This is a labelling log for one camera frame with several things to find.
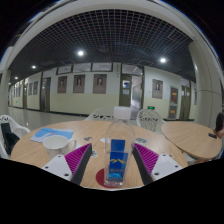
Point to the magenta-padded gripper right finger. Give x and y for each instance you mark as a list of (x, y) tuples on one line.
[(165, 165)]

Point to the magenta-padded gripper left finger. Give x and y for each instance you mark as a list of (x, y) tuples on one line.
[(60, 166)]

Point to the clear water bottle blue label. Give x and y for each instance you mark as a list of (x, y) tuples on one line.
[(117, 160)]

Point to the white ceramic mug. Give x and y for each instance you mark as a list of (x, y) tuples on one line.
[(57, 144)]

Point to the small foil packet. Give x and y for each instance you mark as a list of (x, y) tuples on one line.
[(141, 140)]

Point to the blue and white pamphlet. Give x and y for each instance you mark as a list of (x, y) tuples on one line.
[(43, 133)]

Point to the round wooden side table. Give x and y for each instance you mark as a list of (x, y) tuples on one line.
[(191, 136)]

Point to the flat round red coaster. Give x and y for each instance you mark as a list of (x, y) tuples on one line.
[(100, 178)]

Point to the white plastic lattice chair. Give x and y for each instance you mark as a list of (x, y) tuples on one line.
[(150, 120), (98, 115)]

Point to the black phone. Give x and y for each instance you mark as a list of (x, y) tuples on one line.
[(212, 135)]

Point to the white plastic armchair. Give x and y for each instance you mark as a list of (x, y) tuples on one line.
[(18, 128)]

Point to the black bag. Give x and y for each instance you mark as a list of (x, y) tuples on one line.
[(8, 138)]

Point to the green exit sign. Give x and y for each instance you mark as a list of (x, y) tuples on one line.
[(151, 107)]

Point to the person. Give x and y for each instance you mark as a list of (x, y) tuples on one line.
[(220, 125)]

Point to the round ceiling lights group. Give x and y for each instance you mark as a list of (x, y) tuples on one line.
[(80, 53)]

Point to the framed wall pictures group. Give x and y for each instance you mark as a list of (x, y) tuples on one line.
[(99, 83)]

